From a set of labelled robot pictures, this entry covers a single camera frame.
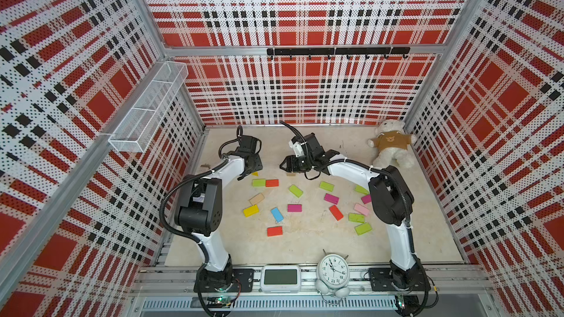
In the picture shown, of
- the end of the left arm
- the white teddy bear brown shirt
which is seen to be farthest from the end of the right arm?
the white teddy bear brown shirt

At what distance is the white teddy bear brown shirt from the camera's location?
3.29 feet

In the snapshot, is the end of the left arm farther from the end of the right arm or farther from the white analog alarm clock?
the white analog alarm clock

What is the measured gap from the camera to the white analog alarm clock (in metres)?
0.70

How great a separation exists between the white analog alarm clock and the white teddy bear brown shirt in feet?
1.54
